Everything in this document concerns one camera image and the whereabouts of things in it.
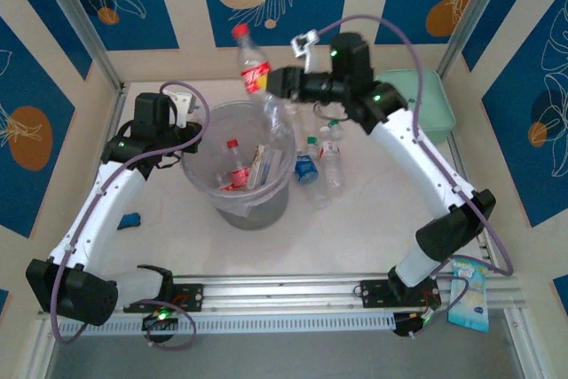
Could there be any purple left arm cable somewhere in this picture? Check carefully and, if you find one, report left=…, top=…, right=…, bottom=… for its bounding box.
left=49, top=80, right=212, bottom=351

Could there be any blue cloth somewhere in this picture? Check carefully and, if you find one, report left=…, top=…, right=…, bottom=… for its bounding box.
left=117, top=212, right=142, bottom=232

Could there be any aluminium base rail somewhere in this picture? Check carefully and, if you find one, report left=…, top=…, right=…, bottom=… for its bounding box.
left=37, top=272, right=523, bottom=316

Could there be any mint green plastic container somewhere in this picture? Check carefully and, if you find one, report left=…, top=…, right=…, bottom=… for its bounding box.
left=379, top=68, right=457, bottom=146

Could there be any large cola bottle red cap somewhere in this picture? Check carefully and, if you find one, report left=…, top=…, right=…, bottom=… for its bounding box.
left=231, top=23, right=296, bottom=140

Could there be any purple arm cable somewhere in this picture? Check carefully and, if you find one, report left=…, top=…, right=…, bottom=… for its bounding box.
left=315, top=13, right=515, bottom=340
left=49, top=80, right=212, bottom=351

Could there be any white slotted cable duct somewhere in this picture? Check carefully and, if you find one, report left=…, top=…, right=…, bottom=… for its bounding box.
left=56, top=312, right=397, bottom=336

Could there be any red label bottle white cap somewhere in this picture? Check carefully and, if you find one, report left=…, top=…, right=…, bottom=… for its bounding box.
left=317, top=125, right=346, bottom=192

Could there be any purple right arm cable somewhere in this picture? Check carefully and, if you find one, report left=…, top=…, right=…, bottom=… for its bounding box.
left=315, top=13, right=515, bottom=340

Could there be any transparent plastic trash bin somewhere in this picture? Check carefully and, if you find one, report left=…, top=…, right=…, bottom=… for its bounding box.
left=180, top=101, right=297, bottom=232

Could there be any small cola bottle red cap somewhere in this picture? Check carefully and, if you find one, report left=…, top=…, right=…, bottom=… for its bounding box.
left=219, top=138, right=252, bottom=192

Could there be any clear plastic bin liner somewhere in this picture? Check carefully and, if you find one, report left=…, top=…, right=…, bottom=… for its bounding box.
left=181, top=102, right=297, bottom=218

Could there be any aluminium side rail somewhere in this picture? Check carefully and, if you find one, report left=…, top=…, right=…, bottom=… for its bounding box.
left=95, top=83, right=130, bottom=162

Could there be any blue white pouch packet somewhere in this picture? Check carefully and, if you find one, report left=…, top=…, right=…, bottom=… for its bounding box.
left=446, top=257, right=492, bottom=334

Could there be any black controller board green light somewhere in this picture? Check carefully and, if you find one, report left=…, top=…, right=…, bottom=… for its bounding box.
left=141, top=310, right=179, bottom=331
left=392, top=311, right=434, bottom=338

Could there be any aluminium frame post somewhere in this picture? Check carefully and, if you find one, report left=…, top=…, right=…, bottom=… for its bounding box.
left=30, top=0, right=128, bottom=94
left=436, top=0, right=519, bottom=81

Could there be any blue label bottle green cap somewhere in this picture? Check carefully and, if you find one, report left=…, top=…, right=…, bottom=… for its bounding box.
left=295, top=136, right=321, bottom=186

